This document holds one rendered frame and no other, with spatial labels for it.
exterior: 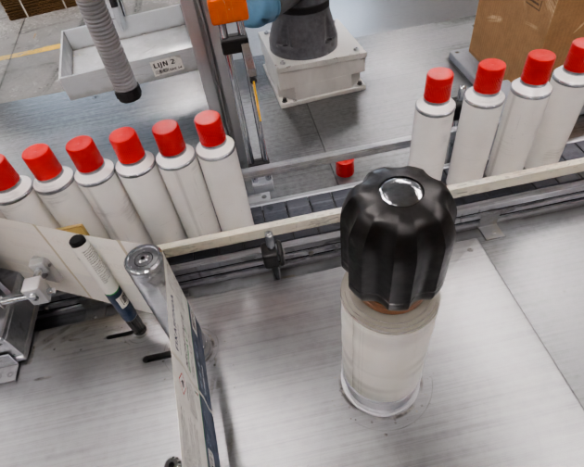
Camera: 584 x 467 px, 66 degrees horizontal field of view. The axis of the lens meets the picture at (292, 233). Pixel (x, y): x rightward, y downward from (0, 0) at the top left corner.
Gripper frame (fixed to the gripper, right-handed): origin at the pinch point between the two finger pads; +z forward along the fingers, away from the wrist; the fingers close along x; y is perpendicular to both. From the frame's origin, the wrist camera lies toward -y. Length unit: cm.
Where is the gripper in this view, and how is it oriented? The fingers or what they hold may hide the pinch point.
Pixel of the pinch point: (124, 23)
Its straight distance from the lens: 117.6
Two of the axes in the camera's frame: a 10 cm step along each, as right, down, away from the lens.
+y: -9.7, 2.2, -0.5
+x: 1.6, 5.0, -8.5
